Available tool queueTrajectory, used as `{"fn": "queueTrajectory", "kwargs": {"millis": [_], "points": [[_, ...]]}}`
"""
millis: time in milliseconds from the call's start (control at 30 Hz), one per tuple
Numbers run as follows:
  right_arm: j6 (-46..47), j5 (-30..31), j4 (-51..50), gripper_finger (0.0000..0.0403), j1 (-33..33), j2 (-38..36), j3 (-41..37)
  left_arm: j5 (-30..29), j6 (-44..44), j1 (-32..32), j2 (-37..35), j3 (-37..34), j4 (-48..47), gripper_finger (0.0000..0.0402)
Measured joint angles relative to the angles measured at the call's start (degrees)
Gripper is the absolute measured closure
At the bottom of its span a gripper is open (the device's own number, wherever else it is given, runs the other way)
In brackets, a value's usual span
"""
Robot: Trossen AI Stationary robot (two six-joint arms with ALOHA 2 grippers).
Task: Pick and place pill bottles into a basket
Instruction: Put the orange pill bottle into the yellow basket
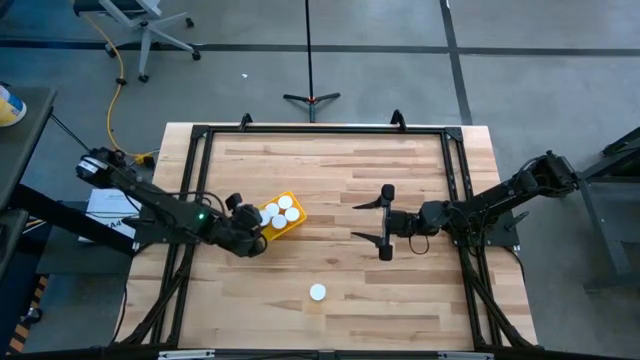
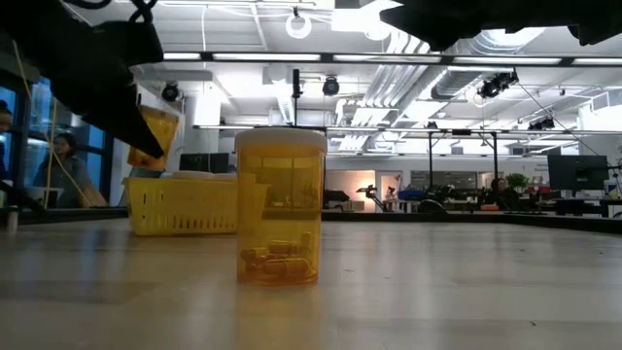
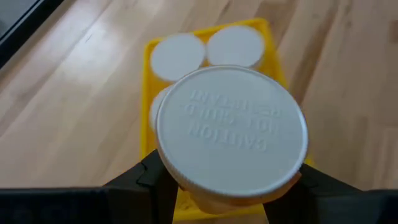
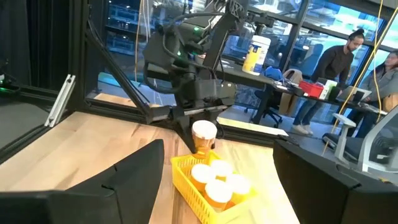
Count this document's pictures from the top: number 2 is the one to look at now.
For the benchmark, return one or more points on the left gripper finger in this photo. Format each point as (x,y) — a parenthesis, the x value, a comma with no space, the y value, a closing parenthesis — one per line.
(121,119)

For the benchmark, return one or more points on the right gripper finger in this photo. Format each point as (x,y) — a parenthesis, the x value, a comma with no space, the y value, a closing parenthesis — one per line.
(442,22)

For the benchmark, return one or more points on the orange pill bottle white cap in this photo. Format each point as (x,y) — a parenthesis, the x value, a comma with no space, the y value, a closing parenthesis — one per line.
(162,127)
(281,194)

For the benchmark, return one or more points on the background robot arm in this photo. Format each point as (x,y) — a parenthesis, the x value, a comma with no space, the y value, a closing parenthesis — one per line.
(371,192)

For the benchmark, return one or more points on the yellow plastic basket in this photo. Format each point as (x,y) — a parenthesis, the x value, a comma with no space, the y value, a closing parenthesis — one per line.
(180,209)

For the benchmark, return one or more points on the black ceiling spot lamp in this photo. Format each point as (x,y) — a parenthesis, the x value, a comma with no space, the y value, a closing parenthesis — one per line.
(331,86)
(170,92)

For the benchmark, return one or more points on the person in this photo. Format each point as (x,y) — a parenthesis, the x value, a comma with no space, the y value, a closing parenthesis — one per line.
(68,175)
(500,194)

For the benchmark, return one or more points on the black computer monitor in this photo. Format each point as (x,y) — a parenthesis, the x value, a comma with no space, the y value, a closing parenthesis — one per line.
(204,163)
(577,172)

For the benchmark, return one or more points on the long LED light bar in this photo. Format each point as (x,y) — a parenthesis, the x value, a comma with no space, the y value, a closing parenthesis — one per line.
(267,57)

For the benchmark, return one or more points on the black tripod stand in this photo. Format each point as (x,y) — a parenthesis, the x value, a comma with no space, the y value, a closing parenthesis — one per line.
(296,97)

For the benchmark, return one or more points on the green potted plant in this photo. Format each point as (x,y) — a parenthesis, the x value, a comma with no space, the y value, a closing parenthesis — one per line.
(517,181)

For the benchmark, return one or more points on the blue plastic bin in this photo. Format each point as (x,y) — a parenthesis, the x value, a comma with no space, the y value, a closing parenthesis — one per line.
(413,195)

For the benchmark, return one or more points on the black office desk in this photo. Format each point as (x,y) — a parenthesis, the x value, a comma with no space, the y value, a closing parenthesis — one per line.
(583,204)

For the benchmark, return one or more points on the small orange item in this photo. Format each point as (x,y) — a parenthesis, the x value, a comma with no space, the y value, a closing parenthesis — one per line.
(489,207)

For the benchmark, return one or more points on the silver ventilation duct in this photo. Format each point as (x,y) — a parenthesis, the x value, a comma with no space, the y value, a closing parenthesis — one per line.
(452,82)

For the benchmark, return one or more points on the black ceiling camera cluster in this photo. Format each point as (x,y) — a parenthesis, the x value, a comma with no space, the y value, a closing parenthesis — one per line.
(495,86)
(542,124)

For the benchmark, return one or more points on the black aluminium table frame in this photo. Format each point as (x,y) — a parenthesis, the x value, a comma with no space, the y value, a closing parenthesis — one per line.
(389,216)

